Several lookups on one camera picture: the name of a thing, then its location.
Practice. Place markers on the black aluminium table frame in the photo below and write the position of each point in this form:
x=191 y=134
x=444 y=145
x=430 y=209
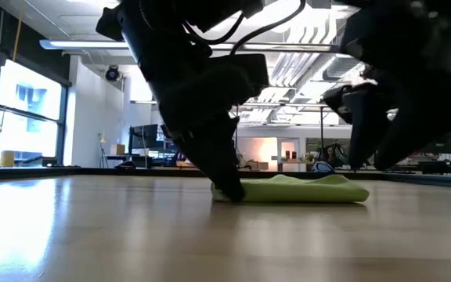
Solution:
x=73 y=171

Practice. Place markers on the brown cardboard box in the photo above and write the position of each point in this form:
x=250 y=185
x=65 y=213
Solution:
x=258 y=165

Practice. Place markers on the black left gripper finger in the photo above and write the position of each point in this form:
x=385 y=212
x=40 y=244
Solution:
x=217 y=156
x=174 y=137

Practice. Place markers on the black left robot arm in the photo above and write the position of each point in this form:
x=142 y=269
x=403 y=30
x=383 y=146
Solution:
x=159 y=35

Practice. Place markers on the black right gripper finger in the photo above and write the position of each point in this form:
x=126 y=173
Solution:
x=366 y=129
x=425 y=125

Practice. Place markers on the silver air duct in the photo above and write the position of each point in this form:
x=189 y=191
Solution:
x=339 y=66

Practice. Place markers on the black ceiling spotlight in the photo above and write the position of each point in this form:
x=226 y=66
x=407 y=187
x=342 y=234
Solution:
x=112 y=73

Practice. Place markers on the yellow cylindrical bin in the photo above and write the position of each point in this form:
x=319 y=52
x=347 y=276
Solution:
x=7 y=158

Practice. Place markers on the blue white round object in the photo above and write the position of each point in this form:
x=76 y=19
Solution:
x=322 y=167

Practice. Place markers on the bright window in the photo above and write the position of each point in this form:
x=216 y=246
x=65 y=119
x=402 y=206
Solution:
x=29 y=94

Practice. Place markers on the lime green textured towel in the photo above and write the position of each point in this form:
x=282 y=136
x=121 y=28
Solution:
x=307 y=192

